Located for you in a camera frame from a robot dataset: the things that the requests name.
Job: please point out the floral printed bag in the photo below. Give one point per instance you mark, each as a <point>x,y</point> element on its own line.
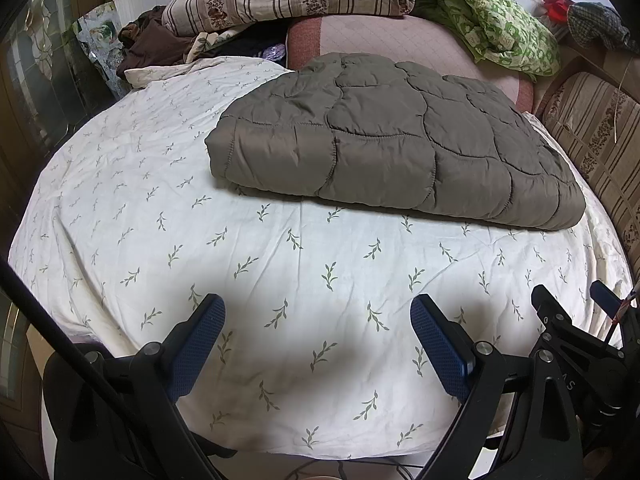
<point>102,35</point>

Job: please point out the white leaf-print bed sheet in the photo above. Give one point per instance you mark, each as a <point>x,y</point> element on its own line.
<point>300,260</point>

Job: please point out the brown cloth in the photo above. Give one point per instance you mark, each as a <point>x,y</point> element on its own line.
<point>155,45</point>

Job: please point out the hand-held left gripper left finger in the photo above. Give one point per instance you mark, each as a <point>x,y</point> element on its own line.
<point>200,345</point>

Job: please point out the pink quilted mattress pad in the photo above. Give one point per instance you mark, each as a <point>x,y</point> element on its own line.
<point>380,35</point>

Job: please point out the checkered cloth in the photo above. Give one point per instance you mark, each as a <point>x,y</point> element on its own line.
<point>595,22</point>

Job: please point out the glass door cabinet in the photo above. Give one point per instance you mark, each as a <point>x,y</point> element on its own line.
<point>45,85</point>

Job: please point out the beige leaf-print cloth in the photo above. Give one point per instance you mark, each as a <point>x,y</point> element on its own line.
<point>212,42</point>

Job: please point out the green patterned blanket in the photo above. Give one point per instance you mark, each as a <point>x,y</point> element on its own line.
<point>495,25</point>

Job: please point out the purple plastic wrapper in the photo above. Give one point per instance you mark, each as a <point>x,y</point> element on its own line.
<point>274,51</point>

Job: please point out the olive quilted puffer jacket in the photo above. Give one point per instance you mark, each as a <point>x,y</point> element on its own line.
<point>400,135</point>

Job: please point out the striped floral sofa cushion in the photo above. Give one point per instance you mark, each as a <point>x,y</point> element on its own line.
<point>595,135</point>

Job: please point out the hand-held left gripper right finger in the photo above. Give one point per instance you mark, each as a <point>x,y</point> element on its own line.
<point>440,350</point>

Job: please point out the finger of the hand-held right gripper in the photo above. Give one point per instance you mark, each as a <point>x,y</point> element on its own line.
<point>606,297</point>
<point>550,310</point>

